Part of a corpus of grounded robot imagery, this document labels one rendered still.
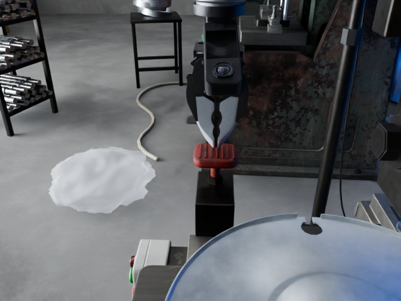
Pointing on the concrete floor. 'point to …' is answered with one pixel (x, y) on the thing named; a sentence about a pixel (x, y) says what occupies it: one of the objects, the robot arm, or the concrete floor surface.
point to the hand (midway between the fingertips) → (216, 141)
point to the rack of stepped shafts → (11, 101)
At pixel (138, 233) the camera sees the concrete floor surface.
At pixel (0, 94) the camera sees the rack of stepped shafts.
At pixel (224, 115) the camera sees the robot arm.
